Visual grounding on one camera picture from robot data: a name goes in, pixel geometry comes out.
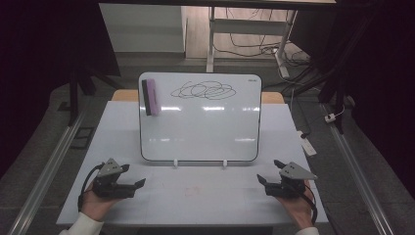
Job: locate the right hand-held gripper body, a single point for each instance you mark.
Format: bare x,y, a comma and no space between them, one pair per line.
288,187

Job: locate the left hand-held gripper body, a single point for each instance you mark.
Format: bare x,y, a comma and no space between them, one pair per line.
107,187

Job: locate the purple whiteboard eraser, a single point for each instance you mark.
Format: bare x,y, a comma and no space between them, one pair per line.
152,98

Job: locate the white whiteboard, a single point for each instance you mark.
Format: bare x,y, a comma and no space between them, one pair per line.
202,130

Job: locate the person's left hand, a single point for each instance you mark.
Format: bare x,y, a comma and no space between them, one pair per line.
94,205

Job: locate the person's right hand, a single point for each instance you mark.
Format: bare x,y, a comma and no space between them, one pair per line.
301,209

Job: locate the white power strip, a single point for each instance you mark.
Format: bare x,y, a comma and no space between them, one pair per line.
308,146

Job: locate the white whiteboard support clip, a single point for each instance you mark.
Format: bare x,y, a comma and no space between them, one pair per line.
175,163
225,164

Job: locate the white plug adapter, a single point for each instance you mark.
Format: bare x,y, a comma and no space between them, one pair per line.
330,117

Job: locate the wooden table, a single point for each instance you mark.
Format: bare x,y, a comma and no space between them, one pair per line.
125,95

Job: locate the white cabinet panel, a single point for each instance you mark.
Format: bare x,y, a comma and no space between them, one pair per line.
140,29

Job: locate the dark curtain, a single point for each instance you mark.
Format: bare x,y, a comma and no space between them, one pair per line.
39,49
385,65

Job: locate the aluminium rail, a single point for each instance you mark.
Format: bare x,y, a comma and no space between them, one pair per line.
49,169
355,163

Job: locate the white desk frame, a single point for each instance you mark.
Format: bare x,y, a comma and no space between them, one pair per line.
248,26

